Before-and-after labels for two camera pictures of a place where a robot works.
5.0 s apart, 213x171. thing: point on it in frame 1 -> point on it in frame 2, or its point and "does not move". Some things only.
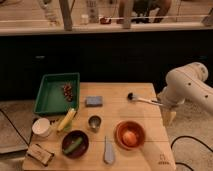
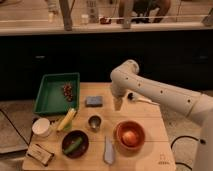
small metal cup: (94, 123) does not move
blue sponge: (93, 101) does not move
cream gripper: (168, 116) -> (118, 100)
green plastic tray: (58, 93) does not move
